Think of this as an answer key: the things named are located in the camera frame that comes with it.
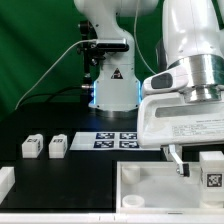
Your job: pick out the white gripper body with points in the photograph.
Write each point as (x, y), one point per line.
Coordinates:
(166, 119)

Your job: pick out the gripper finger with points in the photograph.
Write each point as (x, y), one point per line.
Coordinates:
(182, 169)

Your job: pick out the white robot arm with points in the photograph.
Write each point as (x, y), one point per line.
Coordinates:
(191, 38)

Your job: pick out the white marker sheet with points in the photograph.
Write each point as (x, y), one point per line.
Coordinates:
(105, 141)

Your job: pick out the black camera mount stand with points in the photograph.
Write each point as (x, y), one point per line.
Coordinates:
(90, 54)

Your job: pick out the silver fixed camera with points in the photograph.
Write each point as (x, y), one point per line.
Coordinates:
(112, 45)

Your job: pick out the white left obstacle block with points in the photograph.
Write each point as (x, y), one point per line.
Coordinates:
(7, 180)

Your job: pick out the white square tabletop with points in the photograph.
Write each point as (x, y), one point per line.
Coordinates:
(156, 188)

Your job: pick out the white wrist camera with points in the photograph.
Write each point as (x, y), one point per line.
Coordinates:
(173, 79)

